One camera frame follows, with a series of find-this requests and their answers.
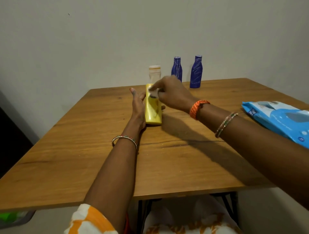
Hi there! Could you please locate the blue scribbled bottle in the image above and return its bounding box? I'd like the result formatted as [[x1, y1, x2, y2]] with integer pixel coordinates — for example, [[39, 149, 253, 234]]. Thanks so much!
[[171, 57, 183, 83], [189, 55, 203, 89]]

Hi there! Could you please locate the black metal table leg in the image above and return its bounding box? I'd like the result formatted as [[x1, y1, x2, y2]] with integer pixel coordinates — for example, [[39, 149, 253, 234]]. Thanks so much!
[[210, 192, 239, 227], [136, 199, 162, 234]]

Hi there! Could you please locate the person's left hand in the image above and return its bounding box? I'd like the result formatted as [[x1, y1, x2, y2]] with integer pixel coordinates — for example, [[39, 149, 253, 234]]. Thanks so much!
[[129, 87, 166, 131]]

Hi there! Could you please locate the wooden table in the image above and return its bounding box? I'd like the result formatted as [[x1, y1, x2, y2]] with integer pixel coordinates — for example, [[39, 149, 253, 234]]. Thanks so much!
[[0, 77, 309, 212]]

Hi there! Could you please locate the white wet wipe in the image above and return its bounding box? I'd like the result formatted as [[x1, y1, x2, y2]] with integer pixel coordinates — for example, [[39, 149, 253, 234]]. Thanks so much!
[[147, 86, 162, 99]]

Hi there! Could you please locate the person's left forearm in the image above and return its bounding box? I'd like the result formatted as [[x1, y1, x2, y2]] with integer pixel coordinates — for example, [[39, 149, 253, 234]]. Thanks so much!
[[83, 123, 146, 234]]

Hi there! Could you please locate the green item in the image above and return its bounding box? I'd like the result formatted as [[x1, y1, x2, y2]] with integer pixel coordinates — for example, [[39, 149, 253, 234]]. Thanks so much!
[[0, 211, 26, 223]]

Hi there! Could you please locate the blue wet wipes pack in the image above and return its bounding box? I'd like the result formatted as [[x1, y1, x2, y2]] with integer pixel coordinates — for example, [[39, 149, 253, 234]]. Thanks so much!
[[241, 101, 309, 149]]

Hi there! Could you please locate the person's right forearm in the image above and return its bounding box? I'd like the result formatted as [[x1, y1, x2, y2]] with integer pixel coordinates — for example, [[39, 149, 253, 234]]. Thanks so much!
[[195, 103, 309, 210]]

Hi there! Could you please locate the yellow bottle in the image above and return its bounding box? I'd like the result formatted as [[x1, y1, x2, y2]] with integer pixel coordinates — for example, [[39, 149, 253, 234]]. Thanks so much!
[[145, 83, 163, 125]]

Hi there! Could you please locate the grey bin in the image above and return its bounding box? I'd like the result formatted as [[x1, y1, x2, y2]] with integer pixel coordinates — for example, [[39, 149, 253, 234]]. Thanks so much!
[[0, 210, 36, 230]]

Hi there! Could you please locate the orange thread wristband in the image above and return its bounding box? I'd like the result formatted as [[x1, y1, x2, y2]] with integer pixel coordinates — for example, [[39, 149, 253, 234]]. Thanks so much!
[[189, 100, 211, 121]]

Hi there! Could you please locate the white bottle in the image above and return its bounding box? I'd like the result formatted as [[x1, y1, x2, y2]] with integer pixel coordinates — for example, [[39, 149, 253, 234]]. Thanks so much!
[[148, 65, 162, 84]]

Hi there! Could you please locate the person's right hand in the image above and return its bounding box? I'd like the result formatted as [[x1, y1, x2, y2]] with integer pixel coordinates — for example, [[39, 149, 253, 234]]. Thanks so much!
[[149, 75, 200, 114]]

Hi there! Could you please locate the thin beaded bangle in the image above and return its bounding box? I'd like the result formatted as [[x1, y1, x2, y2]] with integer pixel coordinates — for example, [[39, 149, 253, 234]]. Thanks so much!
[[214, 112, 239, 139], [111, 135, 138, 150]]

